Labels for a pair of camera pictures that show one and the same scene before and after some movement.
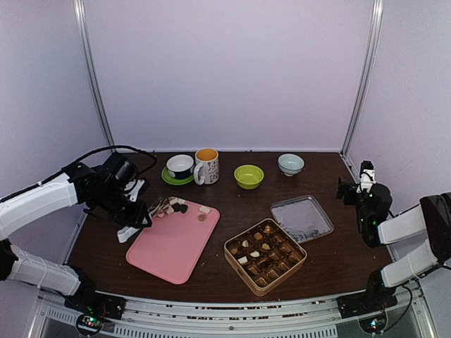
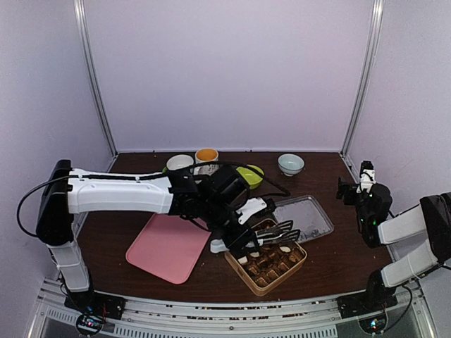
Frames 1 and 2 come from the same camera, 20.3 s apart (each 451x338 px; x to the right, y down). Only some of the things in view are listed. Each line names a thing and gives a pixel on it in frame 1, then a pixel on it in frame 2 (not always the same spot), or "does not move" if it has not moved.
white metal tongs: [126, 232] to [266, 236]
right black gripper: [343, 186] does not move
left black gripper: [135, 220] to [236, 242]
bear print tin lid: [303, 217] does not move
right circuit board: [374, 324] does not move
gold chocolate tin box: [263, 255] does not move
